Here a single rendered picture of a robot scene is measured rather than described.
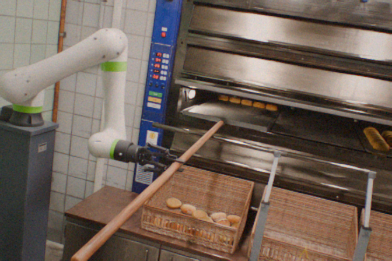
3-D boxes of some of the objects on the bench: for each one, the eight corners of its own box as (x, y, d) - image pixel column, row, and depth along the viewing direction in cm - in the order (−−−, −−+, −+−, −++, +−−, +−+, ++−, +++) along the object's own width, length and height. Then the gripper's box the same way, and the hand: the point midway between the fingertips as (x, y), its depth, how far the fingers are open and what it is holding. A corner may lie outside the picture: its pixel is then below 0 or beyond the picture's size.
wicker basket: (166, 200, 285) (172, 161, 279) (247, 221, 272) (255, 181, 266) (137, 228, 239) (144, 183, 233) (234, 256, 226) (243, 209, 220)
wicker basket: (256, 223, 271) (265, 183, 265) (347, 247, 258) (357, 206, 252) (244, 258, 225) (254, 211, 219) (353, 290, 212) (366, 240, 206)
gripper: (136, 133, 179) (189, 145, 173) (132, 168, 182) (183, 182, 177) (129, 136, 172) (184, 150, 166) (124, 173, 175) (178, 187, 170)
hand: (175, 164), depth 172 cm, fingers closed on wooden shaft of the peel, 3 cm apart
